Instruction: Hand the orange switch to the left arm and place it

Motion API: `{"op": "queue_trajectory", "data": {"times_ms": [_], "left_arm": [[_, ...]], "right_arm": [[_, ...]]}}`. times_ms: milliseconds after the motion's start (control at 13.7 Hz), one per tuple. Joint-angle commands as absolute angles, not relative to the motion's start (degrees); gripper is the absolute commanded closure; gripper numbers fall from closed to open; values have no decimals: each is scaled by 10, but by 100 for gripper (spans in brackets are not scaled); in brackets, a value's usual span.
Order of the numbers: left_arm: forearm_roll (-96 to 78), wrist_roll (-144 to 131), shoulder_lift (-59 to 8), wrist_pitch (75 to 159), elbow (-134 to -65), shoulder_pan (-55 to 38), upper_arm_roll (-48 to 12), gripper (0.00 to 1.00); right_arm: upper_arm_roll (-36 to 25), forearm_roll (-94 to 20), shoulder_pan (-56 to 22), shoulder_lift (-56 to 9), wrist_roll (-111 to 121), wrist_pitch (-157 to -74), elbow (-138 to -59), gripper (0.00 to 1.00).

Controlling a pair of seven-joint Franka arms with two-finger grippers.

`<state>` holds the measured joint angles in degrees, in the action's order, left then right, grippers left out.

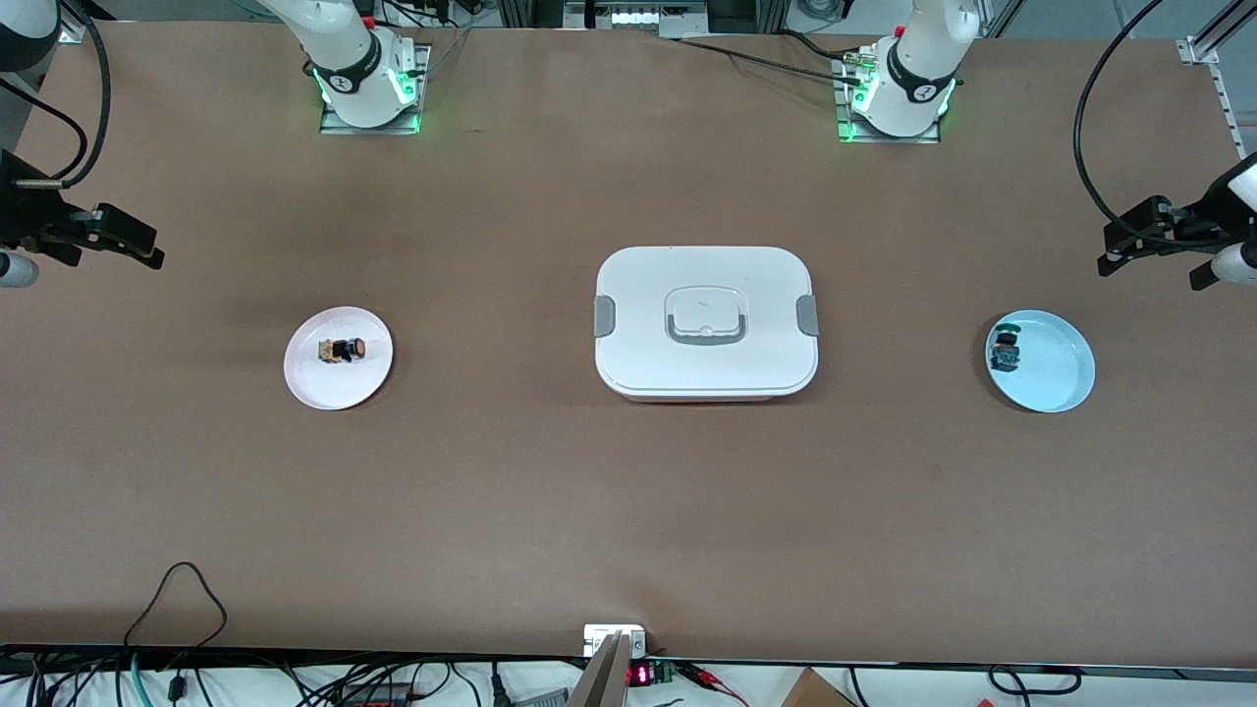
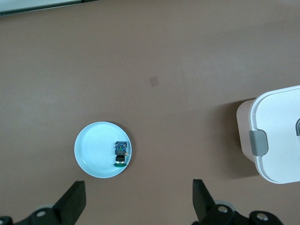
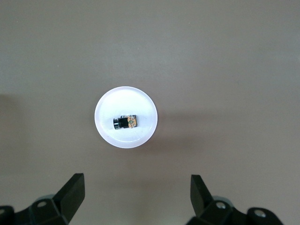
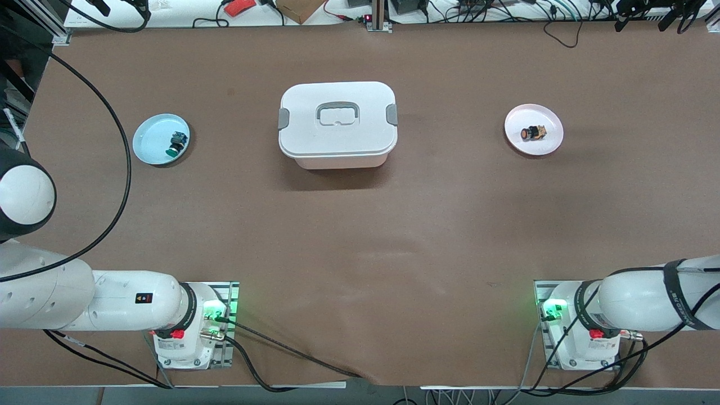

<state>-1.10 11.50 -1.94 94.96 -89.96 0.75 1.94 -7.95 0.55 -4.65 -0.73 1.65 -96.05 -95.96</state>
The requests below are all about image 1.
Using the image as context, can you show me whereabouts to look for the white lunch box grey latches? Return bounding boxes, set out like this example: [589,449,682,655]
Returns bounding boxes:
[593,245,820,404]

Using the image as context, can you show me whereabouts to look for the brown cardboard box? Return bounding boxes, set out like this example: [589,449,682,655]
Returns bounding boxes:
[781,668,857,707]

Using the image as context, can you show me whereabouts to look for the white socket box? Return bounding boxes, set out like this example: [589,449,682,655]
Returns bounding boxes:
[583,624,648,658]

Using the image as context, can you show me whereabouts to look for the light blue round plate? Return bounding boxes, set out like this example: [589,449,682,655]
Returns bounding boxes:
[985,309,1097,414]

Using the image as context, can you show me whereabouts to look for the pink round plate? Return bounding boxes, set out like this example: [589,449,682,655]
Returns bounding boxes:
[284,306,395,411]

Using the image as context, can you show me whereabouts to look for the white desk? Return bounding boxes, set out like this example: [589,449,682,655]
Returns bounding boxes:
[0,656,1257,707]

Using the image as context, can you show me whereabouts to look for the red black clip leads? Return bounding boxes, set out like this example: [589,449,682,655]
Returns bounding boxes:
[673,660,752,707]

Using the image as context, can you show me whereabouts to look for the perforated aluminium rail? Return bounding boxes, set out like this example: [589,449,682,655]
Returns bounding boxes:
[1210,57,1257,163]

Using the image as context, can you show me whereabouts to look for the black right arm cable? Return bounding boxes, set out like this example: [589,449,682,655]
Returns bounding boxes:
[0,0,112,190]

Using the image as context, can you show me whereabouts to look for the aluminium frame corner post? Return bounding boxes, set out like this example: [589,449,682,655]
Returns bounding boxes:
[1176,0,1257,66]

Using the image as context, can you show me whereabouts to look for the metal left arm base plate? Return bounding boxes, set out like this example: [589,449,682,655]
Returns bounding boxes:
[835,51,944,146]

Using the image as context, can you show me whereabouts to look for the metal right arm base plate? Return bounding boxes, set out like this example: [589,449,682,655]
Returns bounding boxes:
[317,41,433,136]

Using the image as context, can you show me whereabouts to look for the black looped cable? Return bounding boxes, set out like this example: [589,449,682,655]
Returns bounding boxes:
[123,562,229,651]

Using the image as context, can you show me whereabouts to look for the thin black table cable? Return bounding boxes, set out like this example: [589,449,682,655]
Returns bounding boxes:
[668,34,865,78]

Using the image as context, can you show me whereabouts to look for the black coiled desk cable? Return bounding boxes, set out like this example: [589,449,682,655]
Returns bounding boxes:
[986,665,1083,697]

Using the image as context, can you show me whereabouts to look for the lit metal frame device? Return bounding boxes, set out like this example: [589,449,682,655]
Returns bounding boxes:
[562,0,710,32]

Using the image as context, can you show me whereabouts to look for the grey aluminium stand post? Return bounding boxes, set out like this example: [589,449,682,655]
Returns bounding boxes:
[568,632,632,707]

